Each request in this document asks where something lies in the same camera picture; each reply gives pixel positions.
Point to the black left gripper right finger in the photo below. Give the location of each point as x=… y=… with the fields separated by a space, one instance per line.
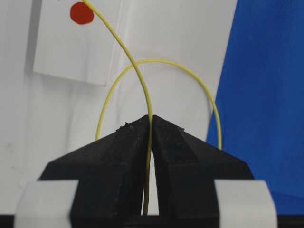
x=185 y=169

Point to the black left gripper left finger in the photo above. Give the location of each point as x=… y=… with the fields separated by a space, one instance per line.
x=110 y=174

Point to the white foam board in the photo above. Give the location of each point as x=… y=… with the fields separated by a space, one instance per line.
x=43 y=117

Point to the blue table cloth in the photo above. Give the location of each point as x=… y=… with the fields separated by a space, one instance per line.
x=260 y=97

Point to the white marked paper strip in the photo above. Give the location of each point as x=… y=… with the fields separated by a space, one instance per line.
x=73 y=43

